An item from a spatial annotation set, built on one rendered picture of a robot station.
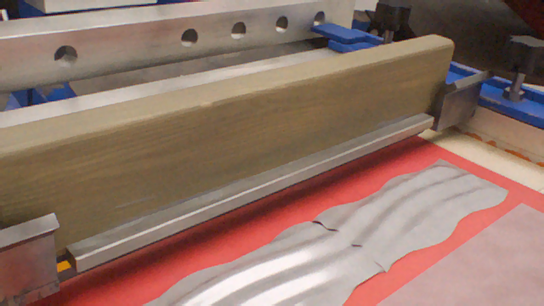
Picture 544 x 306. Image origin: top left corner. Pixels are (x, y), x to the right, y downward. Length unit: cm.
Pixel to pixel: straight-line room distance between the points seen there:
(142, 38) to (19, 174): 31
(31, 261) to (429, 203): 30
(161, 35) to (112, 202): 29
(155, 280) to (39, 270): 8
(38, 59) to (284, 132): 24
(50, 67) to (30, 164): 26
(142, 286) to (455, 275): 20
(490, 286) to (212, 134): 21
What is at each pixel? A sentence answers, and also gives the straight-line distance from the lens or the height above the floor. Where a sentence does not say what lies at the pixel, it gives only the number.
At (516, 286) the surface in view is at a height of 113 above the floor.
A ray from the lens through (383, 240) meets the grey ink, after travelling 40.
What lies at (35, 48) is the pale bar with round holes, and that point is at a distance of 52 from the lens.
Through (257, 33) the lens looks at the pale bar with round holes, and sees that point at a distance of 66.
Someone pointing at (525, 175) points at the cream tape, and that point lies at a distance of 55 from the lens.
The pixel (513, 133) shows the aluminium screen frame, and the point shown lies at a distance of 58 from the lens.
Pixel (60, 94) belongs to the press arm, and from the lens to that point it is 76.
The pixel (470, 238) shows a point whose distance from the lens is 43.
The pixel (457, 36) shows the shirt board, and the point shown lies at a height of 95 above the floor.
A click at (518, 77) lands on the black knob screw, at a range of 59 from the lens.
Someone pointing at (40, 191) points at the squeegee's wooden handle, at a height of 116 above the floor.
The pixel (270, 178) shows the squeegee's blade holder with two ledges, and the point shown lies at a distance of 37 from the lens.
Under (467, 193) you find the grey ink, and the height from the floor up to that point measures 112.
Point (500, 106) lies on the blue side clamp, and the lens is 58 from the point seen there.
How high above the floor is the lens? 137
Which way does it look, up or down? 38 degrees down
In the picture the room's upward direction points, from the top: 20 degrees clockwise
